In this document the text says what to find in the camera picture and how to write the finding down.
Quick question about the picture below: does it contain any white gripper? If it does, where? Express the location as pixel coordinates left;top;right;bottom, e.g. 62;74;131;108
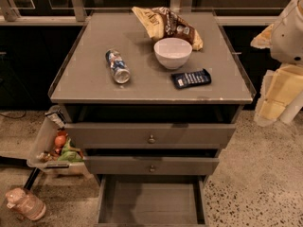
250;0;303;127

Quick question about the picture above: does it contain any redbull can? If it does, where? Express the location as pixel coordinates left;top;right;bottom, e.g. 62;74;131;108
105;49;131;84

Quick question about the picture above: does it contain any grey drawer cabinet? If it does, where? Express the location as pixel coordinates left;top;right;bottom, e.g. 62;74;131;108
47;10;257;227

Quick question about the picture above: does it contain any bottom grey drawer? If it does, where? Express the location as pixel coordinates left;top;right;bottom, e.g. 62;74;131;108
94;175;210;227

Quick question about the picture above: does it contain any grey drawer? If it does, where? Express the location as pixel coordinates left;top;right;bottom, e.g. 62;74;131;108
94;175;210;227
84;156;219;175
65;123;236;149

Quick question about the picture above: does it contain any middle grey drawer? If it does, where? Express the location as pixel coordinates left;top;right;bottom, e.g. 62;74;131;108
84;156;219;175

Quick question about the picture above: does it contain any top grey drawer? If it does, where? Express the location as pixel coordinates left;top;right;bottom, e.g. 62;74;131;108
65;123;236;149

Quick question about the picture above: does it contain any dark blue snack packet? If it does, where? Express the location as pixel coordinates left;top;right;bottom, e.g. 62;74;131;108
170;69;212;89

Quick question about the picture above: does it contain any white bowl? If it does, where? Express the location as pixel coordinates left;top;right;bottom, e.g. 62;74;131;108
153;38;192;70

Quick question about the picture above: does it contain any brown chip bag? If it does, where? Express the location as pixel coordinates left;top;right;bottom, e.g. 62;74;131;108
132;7;204;51

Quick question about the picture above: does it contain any orange toy fruit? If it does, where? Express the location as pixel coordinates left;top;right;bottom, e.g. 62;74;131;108
54;135;66;148

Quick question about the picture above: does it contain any green toy vegetable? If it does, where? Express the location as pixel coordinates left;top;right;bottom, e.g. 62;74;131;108
58;138;83;163

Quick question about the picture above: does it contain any clear plastic bin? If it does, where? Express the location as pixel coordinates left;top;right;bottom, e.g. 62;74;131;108
27;106;89;176

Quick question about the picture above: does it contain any pink water jug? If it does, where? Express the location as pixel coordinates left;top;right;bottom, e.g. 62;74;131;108
6;187;46;221

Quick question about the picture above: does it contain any white robot leg post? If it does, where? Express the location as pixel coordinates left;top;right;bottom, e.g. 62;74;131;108
279;91;303;124

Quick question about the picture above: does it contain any black cable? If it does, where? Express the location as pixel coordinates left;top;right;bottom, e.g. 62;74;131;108
0;110;27;120

